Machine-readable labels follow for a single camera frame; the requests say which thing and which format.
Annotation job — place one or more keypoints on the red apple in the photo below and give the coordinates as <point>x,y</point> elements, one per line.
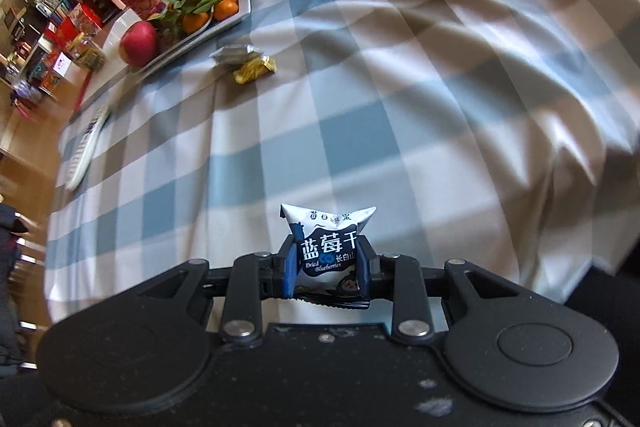
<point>139,44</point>

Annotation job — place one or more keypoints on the red gift box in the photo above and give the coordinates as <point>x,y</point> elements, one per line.
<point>70,36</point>

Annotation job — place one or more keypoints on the silver snack packet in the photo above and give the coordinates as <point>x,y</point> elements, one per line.
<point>231,54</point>

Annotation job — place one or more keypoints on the white rectangular plate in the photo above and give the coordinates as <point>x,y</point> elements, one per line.
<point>220,32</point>

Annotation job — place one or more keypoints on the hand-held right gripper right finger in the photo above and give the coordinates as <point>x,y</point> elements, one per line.
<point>371,269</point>

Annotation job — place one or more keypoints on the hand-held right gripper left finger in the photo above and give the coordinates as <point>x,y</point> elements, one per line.
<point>289,267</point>

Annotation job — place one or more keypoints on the cluttered shelf unit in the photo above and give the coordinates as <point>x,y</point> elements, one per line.
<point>45,7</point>

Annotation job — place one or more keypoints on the blue grey checked tablecloth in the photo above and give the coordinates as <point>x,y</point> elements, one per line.
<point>400,107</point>

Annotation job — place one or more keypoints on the oranges with green leaves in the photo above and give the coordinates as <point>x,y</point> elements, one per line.
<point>192,4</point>

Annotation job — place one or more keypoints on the yellow snack packet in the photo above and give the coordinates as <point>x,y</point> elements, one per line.
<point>255,69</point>

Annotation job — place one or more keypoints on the white navy snack packet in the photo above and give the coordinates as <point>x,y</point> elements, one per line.
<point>330,252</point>

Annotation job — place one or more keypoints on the white remote control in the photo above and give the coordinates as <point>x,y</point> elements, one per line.
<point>87,147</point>

